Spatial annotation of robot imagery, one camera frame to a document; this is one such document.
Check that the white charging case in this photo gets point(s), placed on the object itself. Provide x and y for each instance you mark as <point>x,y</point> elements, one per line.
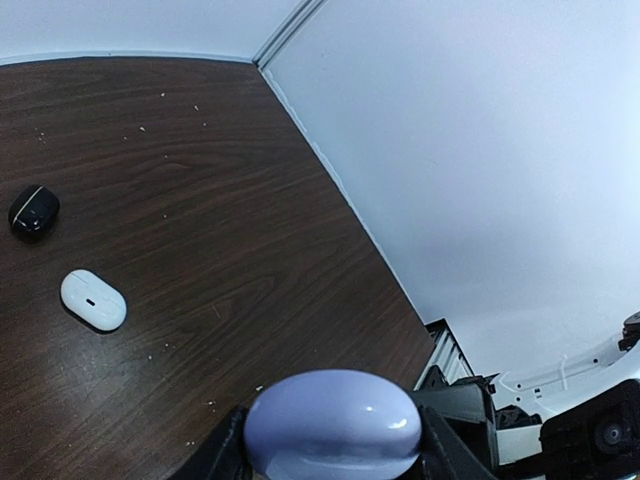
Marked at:
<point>93,300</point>

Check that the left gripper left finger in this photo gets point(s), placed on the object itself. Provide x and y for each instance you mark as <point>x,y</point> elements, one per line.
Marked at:
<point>222,455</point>

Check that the right aluminium frame post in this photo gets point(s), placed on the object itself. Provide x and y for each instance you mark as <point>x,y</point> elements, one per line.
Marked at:
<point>287,30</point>

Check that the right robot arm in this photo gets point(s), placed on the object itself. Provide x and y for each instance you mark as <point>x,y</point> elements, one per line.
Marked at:
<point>577,419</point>

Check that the black charging case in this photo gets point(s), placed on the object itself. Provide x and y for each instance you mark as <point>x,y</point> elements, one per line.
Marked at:
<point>34,212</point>

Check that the purple round charging case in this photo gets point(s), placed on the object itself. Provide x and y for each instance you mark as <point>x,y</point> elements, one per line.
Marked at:
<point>333,424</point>

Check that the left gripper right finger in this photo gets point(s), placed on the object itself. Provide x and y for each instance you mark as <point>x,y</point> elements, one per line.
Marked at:
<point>443,455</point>

